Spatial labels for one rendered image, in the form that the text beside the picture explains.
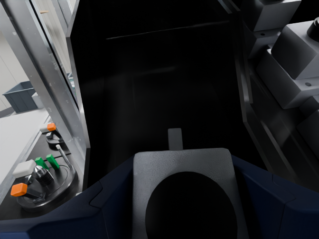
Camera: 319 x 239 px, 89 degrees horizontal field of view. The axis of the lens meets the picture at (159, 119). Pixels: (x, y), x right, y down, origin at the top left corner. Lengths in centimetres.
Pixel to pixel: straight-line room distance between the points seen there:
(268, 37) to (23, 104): 225
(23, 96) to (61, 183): 182
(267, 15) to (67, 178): 53
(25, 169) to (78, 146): 48
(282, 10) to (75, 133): 26
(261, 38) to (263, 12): 3
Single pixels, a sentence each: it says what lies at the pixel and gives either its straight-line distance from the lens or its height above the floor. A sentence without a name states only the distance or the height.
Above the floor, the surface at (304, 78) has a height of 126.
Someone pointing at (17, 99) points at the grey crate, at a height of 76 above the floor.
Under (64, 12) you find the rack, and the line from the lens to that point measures 32.
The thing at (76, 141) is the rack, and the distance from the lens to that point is 18.
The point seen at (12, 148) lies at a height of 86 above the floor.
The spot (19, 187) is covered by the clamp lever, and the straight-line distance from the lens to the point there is 45.
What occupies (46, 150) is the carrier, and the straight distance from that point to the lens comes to 72.
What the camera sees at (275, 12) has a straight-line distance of 25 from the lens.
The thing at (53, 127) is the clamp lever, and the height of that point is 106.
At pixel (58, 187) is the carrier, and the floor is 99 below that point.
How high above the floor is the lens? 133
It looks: 32 degrees down
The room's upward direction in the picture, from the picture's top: 8 degrees counter-clockwise
